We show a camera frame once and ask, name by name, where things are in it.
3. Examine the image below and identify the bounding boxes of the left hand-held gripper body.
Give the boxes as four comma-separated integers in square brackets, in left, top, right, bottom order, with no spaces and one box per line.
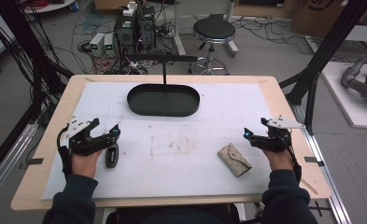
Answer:
[64,116,113,157]

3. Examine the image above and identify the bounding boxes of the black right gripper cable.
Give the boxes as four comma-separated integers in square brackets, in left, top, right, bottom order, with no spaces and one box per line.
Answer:
[283,135,303,191]

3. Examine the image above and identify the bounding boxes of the white floor board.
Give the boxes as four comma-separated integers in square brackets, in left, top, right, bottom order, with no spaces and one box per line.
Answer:
[320,61,367,130]

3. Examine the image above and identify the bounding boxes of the aluminium rail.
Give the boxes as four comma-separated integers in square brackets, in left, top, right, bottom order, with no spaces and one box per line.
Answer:
[0,119,40,210]
[289,102,353,224]

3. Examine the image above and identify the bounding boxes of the black round stool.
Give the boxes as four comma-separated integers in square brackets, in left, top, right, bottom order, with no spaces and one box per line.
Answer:
[188,13,240,77]

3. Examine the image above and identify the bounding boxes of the grey power supply unit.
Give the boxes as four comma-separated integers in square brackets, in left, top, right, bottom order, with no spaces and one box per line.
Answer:
[103,32,118,58]
[89,32,106,58]

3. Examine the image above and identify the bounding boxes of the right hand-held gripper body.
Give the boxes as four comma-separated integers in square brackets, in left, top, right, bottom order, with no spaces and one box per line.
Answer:
[253,115,306,154]

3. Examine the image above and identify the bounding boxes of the beige key pouch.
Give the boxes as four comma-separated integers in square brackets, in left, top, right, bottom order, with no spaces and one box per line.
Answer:
[217,142,253,178]

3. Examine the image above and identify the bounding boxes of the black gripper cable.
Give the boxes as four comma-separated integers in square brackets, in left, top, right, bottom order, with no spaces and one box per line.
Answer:
[56,123,74,182]
[283,135,303,191]

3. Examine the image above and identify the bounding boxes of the brown cardboard box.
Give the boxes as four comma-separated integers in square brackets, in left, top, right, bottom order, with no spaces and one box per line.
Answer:
[290,0,367,40]

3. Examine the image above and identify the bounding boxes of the person's left hand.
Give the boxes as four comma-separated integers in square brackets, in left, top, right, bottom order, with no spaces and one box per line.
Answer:
[71,148,105,179]

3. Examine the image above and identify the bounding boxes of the white power strip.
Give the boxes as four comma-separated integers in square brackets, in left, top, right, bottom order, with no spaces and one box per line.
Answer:
[122,1,139,18]

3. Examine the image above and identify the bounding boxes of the black computer tower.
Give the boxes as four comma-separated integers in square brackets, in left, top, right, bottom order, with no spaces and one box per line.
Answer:
[113,4,157,58]

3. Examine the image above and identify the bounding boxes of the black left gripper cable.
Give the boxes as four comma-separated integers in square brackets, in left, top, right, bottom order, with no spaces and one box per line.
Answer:
[56,123,74,182]

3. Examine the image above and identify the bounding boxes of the person's right hand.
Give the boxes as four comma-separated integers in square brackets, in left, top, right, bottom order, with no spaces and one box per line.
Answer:
[261,147,295,173]

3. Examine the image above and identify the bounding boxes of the black car key fob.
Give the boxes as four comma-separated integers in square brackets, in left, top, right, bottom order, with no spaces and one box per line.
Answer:
[105,143,120,169]

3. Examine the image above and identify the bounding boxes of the white table mat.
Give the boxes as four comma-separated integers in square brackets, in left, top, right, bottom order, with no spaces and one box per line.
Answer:
[41,81,275,201]

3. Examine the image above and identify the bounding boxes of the black metal frame post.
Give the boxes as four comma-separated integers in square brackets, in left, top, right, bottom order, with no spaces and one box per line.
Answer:
[278,0,367,135]
[0,0,75,125]

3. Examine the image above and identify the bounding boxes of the black oval tray with hanger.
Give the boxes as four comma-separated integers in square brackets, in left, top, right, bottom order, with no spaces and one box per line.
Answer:
[126,53,201,119]

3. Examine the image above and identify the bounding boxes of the person's legs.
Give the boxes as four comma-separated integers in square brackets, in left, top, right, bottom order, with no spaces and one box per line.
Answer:
[106,203,263,224]

